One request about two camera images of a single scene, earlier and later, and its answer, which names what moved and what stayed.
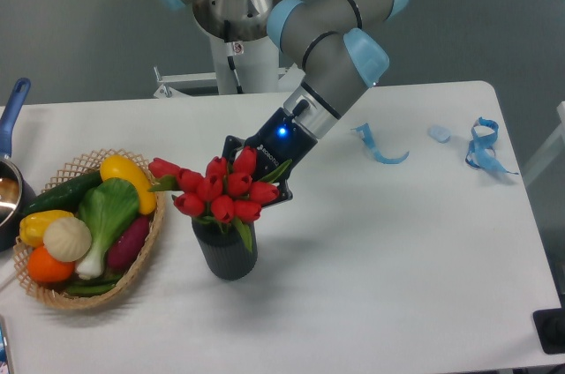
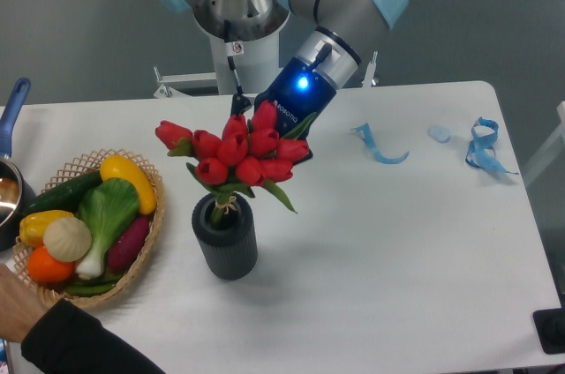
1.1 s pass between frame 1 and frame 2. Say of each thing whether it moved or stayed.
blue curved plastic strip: stayed
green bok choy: stayed
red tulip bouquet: moved
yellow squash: stayed
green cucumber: stayed
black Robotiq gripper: moved
